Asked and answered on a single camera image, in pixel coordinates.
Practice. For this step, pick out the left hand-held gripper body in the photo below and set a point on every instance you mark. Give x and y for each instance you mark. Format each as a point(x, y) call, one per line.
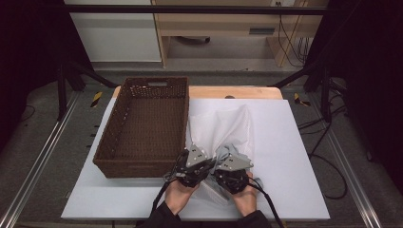
point(196, 156)

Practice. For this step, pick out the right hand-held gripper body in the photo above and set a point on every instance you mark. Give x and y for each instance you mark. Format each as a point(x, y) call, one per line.
point(236, 164)

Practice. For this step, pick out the white mesh laundry bag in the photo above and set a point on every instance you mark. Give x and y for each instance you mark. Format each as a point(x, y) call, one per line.
point(221, 129)

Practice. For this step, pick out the brown wicker basket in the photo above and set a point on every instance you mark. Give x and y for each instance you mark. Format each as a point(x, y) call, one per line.
point(149, 126)

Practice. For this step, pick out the person's right hand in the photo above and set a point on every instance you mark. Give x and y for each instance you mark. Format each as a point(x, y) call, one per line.
point(247, 201)

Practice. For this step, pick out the person's left hand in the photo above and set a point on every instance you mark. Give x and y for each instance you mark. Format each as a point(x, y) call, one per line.
point(179, 196)

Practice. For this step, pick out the white board mat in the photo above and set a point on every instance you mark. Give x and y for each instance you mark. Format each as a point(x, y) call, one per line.
point(285, 142)

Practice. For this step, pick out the yellow clamp right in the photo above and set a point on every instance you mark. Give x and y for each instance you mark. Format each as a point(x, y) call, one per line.
point(299, 100)

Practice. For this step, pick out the yellow clamp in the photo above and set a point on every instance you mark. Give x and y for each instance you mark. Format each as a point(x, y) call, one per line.
point(96, 98)
point(299, 100)

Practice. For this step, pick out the black metal stand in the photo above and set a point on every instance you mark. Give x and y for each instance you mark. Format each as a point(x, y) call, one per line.
point(325, 95)
point(61, 95)

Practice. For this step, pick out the yellow clamp left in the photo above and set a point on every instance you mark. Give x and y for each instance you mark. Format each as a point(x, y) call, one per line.
point(96, 98)

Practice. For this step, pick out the light wooden desk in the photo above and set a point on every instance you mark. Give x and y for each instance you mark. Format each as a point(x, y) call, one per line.
point(215, 23)

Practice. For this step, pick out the white cabinet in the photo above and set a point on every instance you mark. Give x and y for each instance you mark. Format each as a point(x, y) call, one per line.
point(117, 34)

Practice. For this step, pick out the black curtain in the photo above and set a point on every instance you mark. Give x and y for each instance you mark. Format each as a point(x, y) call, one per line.
point(28, 47)
point(370, 79)

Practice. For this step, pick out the aluminium floor rail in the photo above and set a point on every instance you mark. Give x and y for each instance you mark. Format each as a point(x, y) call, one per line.
point(348, 164)
point(41, 152)

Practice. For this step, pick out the black horizontal frame bar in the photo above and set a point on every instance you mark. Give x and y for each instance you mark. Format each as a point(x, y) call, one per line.
point(190, 9)

